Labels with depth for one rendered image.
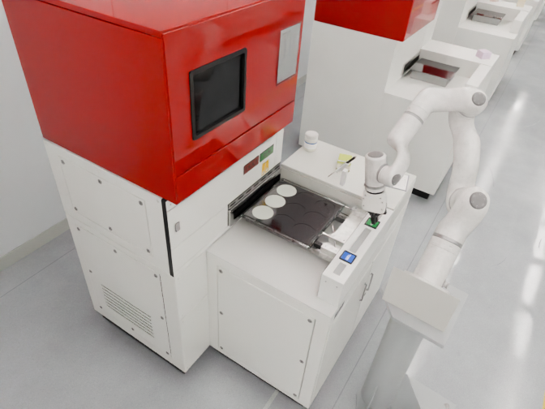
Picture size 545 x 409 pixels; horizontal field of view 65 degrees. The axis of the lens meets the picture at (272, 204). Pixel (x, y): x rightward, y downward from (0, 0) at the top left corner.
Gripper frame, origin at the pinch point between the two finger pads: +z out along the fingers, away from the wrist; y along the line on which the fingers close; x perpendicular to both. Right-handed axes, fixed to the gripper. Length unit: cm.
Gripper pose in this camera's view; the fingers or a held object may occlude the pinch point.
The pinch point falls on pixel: (374, 219)
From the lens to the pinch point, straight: 194.5
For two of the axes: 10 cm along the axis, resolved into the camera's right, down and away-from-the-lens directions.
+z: 1.1, 8.4, 5.3
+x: 5.4, -5.0, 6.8
